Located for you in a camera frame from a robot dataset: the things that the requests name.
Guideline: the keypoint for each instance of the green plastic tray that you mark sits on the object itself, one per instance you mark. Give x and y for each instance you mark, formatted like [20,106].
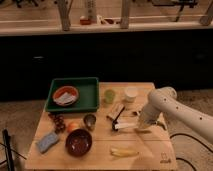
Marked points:
[88,100]

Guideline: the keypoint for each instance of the black tripod stand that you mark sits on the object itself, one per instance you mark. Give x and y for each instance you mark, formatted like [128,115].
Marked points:
[9,151]

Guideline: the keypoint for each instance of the green pepper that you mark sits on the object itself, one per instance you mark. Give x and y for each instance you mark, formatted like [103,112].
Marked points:
[162,125]

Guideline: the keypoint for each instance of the yellow banana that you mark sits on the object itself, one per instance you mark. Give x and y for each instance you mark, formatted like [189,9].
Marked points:
[122,152]

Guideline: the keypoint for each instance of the small metal cup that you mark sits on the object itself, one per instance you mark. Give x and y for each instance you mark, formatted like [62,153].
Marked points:
[89,121]

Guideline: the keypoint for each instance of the dark red bowl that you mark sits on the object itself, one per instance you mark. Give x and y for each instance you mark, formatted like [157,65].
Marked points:
[78,142]

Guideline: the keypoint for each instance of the peach fruit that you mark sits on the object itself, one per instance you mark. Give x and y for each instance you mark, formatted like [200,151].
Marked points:
[72,126]

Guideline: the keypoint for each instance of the green plastic cup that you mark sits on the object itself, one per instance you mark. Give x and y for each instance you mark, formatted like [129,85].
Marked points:
[109,96]

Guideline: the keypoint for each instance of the grey cloth in bowl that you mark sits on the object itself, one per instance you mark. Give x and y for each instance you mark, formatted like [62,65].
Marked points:
[65,98]

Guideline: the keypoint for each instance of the white plastic cup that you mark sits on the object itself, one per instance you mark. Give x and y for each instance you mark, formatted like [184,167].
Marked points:
[130,93]

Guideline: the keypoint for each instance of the bunch of dark grapes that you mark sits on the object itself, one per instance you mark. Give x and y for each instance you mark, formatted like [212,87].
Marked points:
[58,120]

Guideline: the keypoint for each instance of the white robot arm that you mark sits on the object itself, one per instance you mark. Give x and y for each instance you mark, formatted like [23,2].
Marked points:
[165,100]

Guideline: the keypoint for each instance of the blue sponge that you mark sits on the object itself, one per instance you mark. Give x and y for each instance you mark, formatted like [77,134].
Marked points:
[47,142]

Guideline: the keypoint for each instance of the wooden block brush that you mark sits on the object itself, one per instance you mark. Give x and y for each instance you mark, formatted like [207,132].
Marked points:
[116,109]

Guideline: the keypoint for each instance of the red object on shelf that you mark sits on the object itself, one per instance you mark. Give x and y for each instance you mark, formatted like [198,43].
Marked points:
[84,21]

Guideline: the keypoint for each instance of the orange bowl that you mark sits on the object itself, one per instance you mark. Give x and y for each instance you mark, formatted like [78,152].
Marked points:
[69,89]

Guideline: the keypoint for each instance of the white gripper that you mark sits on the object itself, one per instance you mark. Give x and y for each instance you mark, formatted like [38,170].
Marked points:
[142,126]

